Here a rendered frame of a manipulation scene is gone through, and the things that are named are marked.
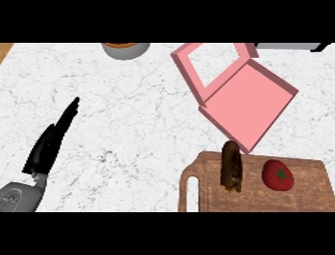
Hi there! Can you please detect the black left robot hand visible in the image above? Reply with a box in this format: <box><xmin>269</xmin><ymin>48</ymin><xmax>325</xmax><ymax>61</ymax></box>
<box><xmin>22</xmin><ymin>96</ymin><xmax>81</xmax><ymax>176</ymax></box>

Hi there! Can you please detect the pink open box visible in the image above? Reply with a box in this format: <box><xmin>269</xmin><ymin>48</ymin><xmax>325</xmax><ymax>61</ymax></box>
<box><xmin>169</xmin><ymin>43</ymin><xmax>300</xmax><ymax>155</ymax></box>

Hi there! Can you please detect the red tomato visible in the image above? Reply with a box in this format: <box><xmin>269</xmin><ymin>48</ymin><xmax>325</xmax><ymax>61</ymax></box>
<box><xmin>260</xmin><ymin>158</ymin><xmax>296</xmax><ymax>192</ymax></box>

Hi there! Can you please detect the brown wooden cutting board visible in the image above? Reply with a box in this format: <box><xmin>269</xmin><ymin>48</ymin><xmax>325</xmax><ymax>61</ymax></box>
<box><xmin>176</xmin><ymin>150</ymin><xmax>335</xmax><ymax>213</ymax></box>

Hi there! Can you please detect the grey bowl with orange content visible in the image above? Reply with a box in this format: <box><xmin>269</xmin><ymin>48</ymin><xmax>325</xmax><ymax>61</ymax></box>
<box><xmin>101</xmin><ymin>43</ymin><xmax>152</xmax><ymax>61</ymax></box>

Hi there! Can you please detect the grey flat appliance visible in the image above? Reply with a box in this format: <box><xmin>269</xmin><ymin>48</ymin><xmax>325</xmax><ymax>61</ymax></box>
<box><xmin>253</xmin><ymin>43</ymin><xmax>333</xmax><ymax>53</ymax></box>

